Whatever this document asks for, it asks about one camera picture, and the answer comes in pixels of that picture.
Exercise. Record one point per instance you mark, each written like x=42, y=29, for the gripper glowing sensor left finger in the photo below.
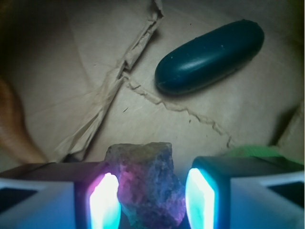
x=79, y=195

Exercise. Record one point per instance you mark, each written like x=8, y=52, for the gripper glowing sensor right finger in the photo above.
x=245, y=193

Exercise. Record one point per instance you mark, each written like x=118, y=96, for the brown rough rock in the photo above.
x=151, y=195

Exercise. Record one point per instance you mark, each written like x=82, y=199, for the green plush toy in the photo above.
x=258, y=151

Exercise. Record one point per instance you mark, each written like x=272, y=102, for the brown paper liner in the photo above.
x=84, y=71

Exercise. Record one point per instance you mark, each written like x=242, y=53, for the dark green oval case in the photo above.
x=208, y=58

